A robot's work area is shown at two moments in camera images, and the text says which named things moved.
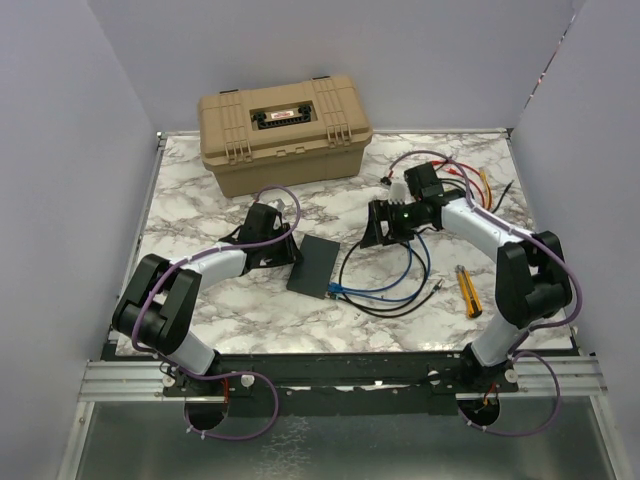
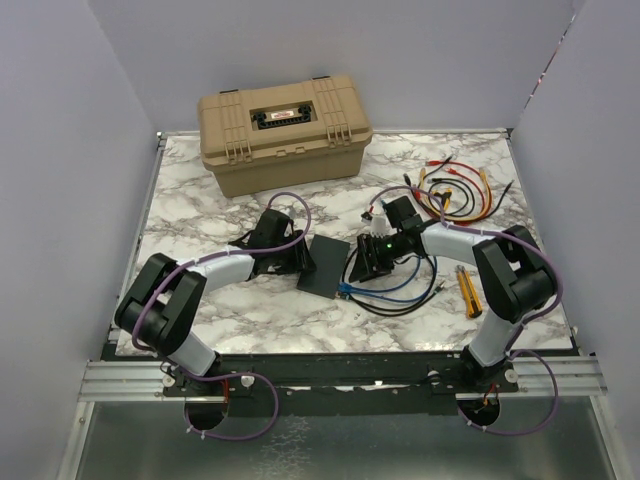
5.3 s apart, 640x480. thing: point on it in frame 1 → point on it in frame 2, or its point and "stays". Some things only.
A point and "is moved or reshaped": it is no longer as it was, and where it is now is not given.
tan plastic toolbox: (286, 135) stays
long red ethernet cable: (439, 163) stays
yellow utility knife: (470, 292) stays
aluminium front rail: (539, 379) stays
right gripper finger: (373, 236) → (361, 265)
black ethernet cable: (504, 192) is moved or reshaped
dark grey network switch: (312, 275) is moved or reshaped
